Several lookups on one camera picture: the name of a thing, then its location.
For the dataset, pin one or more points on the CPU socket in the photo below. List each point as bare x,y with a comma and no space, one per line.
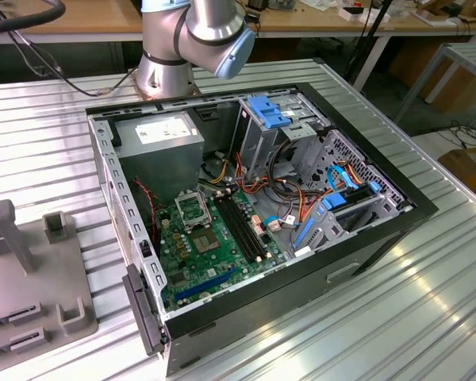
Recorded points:
203,243

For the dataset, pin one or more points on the black RAM slot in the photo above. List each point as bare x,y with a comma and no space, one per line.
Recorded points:
242,227
233,230
247,226
238,229

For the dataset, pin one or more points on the green motherboard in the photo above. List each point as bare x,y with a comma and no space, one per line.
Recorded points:
218,266

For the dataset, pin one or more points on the white power connector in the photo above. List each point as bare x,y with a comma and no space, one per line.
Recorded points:
166,223

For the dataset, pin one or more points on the grey power supply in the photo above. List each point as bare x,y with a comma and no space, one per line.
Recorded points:
158,166

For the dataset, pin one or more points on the blue drive latch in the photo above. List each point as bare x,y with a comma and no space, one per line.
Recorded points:
267,112

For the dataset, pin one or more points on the blue disk carrier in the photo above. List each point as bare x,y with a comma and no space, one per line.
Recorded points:
334,201

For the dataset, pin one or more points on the black case fan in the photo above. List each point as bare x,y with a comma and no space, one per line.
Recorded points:
143,214

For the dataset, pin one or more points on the blue expansion slot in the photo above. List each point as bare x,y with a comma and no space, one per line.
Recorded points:
206,285

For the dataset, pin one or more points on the black square chip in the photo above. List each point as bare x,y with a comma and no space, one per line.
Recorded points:
179,278

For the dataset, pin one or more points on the grey disk bay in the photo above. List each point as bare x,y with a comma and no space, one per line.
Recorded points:
343,232

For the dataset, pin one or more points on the black PC case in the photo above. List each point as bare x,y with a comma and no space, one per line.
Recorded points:
262,313

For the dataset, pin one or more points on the black plastic case panel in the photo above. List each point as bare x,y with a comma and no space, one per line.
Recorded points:
143,309

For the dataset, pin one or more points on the white flat box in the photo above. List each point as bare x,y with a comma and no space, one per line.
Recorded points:
349,15

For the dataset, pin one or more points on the grey parts rack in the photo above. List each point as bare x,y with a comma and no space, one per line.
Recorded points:
43,278

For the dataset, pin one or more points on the wooden workbench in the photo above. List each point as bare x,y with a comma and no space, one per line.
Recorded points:
103,18

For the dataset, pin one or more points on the small brown cardboard box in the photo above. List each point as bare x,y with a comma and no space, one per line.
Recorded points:
472,170

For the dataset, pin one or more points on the large brown cardboard box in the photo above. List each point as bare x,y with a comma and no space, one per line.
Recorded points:
456,87

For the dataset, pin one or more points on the flat cardboard piece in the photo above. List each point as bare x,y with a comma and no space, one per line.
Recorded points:
424,16

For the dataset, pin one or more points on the blue carrier rail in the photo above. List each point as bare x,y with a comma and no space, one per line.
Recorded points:
304,232

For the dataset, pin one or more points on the grey metal frame table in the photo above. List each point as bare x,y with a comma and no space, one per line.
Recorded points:
472,51

